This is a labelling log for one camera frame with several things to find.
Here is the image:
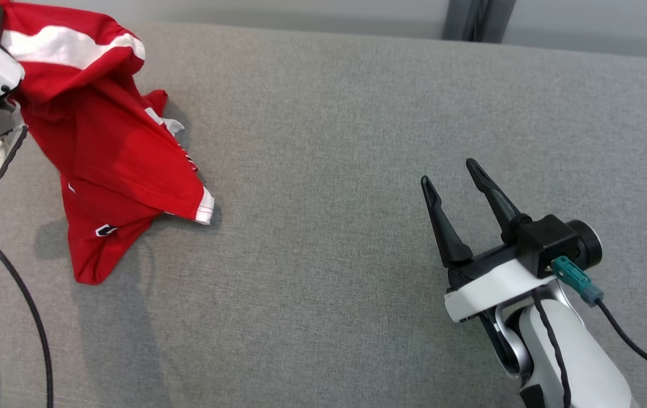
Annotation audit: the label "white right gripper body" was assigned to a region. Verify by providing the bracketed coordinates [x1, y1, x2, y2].
[445, 244, 554, 324]

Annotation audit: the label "red Bulls 23 shorts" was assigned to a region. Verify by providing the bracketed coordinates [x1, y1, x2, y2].
[0, 0, 215, 286]

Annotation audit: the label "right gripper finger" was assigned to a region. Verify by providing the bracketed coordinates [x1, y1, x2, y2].
[421, 176, 475, 269]
[466, 158, 532, 245]

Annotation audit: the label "grey metal post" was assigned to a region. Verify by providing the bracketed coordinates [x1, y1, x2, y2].
[441, 0, 518, 44]

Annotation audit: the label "black left camera cable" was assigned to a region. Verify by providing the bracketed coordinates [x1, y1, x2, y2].
[0, 212, 54, 408]

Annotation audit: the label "black right camera cable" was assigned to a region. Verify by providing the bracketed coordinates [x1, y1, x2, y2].
[594, 299, 647, 380]

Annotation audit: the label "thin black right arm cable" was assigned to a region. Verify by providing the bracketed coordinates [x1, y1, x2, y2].
[530, 288, 573, 408]

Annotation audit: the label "black camera cable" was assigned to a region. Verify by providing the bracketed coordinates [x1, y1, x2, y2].
[594, 299, 647, 380]
[0, 212, 54, 408]

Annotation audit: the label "teal right camera connector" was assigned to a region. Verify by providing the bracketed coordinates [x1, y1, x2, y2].
[550, 256, 605, 307]

